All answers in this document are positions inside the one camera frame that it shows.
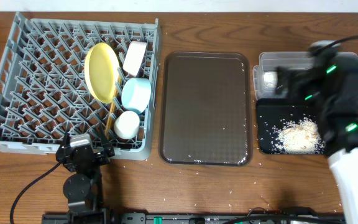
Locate wooden chopstick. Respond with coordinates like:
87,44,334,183
104,78,121,139
104,101,116,139

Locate small white cup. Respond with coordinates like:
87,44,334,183
114,111,140,139

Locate green snack wrapper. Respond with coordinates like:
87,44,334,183
262,71,277,91

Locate light blue bowl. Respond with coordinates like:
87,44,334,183
121,78,151,114

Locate yellow plate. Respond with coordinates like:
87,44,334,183
84,42,119,103

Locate white plate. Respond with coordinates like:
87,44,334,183
123,41,147,77

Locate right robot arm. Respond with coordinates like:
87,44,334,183
275,40,358,223

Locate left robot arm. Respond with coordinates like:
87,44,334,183
55,128,115,223

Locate black waste tray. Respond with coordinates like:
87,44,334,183
255,98,328,156

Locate pile of rice waste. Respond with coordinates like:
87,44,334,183
259,117,326,155

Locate clear plastic bin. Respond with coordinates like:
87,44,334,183
252,51,358,100

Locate grey plastic dish rack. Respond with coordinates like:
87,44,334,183
0,13,162,155

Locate dark brown serving tray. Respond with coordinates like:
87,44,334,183
158,52,253,166

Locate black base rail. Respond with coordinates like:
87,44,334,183
41,207,346,224

